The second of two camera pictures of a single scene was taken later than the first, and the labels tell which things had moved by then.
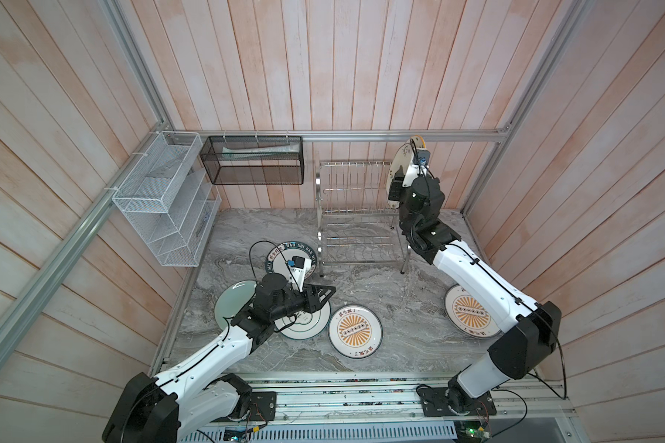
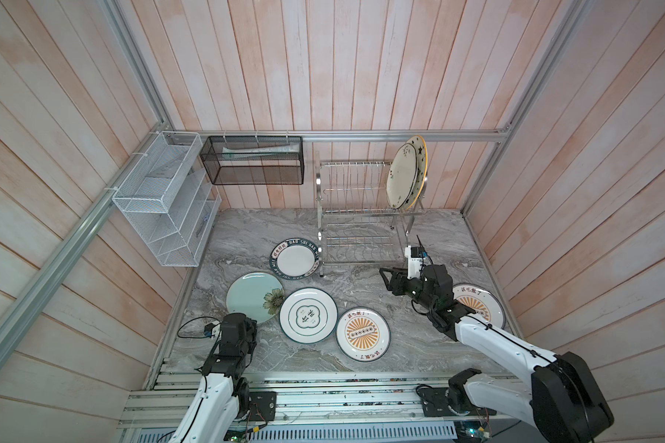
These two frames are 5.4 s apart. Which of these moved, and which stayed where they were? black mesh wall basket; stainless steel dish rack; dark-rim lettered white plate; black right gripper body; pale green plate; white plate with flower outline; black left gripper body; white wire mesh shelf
Moved: white plate with flower outline; black right gripper body; pale green plate; black left gripper body
Stayed: white wire mesh shelf; dark-rim lettered white plate; stainless steel dish rack; black mesh wall basket
